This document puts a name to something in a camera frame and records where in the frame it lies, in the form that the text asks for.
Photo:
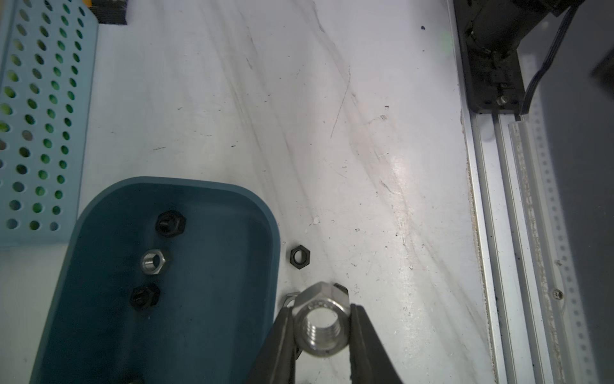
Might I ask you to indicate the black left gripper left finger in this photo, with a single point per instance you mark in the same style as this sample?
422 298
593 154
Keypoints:
276 360

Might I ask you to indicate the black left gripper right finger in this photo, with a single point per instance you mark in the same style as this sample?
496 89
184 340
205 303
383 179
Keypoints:
369 361

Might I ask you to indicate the silver nut front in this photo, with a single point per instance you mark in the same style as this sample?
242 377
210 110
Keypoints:
322 320

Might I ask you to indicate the silver nut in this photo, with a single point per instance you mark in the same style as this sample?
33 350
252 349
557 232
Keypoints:
153 262
322 320
290 299

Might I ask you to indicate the dark teal storage box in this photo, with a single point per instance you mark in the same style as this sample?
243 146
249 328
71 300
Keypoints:
164 281

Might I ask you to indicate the black nut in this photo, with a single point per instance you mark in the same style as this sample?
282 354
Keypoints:
341 288
300 257
170 224
145 297

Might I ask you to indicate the light blue perforated basket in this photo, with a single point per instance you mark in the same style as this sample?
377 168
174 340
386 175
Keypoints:
47 65

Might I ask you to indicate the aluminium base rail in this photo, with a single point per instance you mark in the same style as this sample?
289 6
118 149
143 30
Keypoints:
542 187

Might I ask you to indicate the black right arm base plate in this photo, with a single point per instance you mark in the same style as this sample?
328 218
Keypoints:
489 34

